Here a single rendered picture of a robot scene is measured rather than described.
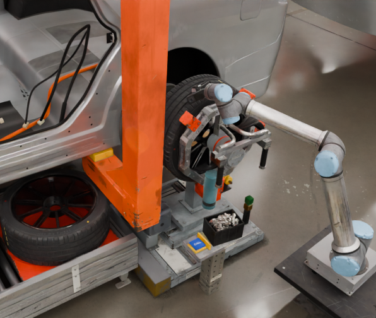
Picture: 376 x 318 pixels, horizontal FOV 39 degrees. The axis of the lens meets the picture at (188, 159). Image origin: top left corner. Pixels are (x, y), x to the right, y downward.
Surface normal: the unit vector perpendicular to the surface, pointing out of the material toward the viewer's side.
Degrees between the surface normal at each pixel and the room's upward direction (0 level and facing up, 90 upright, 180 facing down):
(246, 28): 90
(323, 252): 1
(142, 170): 90
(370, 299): 0
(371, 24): 107
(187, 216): 0
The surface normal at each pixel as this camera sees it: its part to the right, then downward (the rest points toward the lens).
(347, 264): -0.47, 0.56
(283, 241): 0.07, -0.80
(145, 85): 0.59, 0.52
